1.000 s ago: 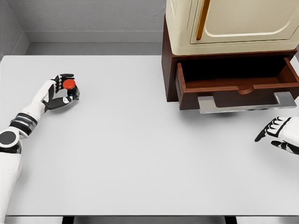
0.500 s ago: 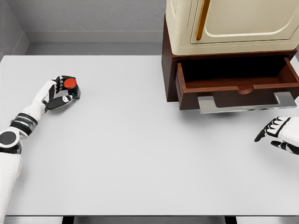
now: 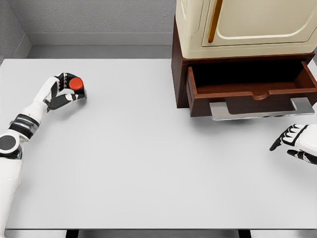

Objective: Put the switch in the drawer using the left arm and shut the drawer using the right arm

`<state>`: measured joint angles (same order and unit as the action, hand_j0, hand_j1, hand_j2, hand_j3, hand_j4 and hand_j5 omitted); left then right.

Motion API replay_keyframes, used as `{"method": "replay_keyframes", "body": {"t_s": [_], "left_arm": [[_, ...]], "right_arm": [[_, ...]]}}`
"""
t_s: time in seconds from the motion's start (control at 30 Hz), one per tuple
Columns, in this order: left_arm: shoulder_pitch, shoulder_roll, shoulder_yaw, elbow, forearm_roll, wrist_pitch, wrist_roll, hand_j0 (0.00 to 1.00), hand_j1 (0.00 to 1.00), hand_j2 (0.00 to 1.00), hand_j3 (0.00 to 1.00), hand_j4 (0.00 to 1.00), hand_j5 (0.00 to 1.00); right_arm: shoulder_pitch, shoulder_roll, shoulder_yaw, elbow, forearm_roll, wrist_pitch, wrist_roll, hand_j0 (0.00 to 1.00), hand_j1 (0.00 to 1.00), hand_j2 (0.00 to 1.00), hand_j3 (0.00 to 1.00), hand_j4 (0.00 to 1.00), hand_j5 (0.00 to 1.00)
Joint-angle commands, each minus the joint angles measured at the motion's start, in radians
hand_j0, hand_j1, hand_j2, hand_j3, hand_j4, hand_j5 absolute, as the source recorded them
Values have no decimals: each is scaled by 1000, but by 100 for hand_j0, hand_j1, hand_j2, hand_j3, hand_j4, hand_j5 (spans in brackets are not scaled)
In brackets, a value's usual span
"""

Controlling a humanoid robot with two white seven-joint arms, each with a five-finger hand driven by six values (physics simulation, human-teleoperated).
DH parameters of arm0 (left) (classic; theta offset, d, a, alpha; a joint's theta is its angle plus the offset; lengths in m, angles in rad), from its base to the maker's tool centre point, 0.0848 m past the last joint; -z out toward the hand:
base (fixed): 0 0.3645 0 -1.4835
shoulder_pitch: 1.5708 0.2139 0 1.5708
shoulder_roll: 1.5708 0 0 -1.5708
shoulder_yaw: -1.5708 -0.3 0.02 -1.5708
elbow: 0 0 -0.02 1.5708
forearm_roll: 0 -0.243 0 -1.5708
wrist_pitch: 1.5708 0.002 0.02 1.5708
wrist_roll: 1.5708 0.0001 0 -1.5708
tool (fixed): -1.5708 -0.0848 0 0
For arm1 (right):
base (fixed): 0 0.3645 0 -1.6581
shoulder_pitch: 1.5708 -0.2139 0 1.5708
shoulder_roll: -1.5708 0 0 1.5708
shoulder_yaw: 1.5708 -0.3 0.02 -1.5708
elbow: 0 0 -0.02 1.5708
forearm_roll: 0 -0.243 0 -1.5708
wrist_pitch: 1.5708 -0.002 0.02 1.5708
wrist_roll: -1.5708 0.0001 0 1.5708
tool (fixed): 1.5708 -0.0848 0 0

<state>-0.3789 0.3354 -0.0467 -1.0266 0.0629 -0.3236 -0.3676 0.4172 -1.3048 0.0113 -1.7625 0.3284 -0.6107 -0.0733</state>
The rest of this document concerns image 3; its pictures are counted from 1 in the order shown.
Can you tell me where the red button switch black base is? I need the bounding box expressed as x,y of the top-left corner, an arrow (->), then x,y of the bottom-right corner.
68,77 -> 87,101

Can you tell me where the brown wooden drawer silver handle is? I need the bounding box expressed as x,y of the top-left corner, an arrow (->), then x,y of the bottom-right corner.
186,60 -> 317,121

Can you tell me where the cream and brown cabinet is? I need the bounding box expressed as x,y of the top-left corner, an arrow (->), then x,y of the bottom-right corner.
171,0 -> 317,109

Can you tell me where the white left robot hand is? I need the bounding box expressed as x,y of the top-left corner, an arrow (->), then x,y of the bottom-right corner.
33,72 -> 79,113

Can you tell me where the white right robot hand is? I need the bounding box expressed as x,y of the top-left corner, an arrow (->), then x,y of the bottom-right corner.
269,124 -> 317,166

